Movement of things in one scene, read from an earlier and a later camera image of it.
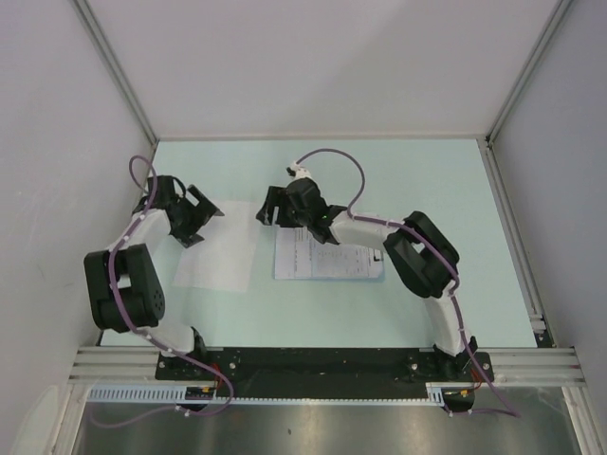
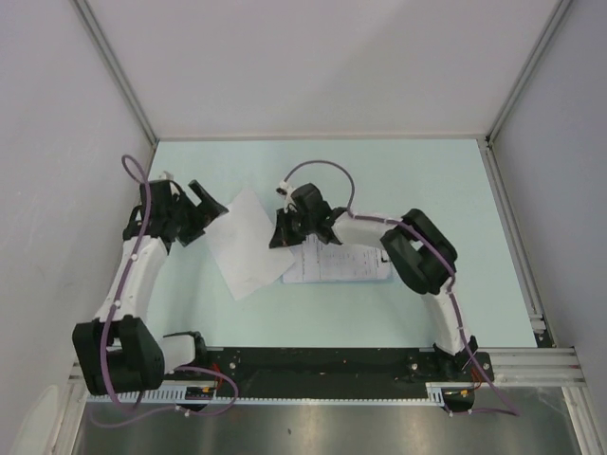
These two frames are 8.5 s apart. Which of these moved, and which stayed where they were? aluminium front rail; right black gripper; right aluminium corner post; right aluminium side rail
Moved: right black gripper
Stayed: aluminium front rail; right aluminium corner post; right aluminium side rail
